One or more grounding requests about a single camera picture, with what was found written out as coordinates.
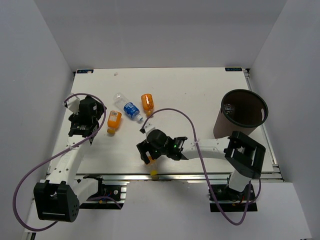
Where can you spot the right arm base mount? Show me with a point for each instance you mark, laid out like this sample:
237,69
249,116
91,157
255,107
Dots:
232,201

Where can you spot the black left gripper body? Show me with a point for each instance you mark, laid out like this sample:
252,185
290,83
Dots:
100,111

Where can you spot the dark brown round bin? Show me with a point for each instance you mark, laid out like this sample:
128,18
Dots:
240,110

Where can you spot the clear bottle with yellow cap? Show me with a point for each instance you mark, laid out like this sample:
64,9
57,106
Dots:
152,168

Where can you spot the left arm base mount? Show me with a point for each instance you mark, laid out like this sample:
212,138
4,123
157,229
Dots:
107,192

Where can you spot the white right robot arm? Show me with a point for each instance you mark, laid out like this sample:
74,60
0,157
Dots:
242,152

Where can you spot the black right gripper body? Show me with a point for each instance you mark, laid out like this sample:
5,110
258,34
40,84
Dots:
162,150

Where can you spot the aluminium table front rail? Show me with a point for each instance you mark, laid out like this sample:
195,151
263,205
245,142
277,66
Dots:
183,177

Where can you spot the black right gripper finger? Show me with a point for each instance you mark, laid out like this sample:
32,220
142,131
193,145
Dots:
143,148
153,154

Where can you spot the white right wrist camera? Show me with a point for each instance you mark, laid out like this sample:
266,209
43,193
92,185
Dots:
147,129

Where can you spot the orange bottle with patterned label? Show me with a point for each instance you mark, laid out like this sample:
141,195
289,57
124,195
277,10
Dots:
147,104

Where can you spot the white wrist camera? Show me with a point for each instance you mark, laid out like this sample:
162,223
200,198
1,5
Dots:
147,129
72,104

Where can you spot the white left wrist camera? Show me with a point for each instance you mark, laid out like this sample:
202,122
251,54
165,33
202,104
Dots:
72,104

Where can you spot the orange bottle with barcode label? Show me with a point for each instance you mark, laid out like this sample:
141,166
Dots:
113,122

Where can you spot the blue sticker left corner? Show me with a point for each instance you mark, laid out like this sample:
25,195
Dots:
84,71

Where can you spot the blue sticker right corner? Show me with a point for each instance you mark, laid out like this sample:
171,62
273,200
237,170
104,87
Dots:
233,69

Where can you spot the blue sticker corner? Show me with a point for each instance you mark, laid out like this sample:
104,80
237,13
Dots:
84,71
233,69

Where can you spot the clear bottle with blue label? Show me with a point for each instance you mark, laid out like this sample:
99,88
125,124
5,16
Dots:
128,107

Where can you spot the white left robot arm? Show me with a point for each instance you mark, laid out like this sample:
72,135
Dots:
60,196

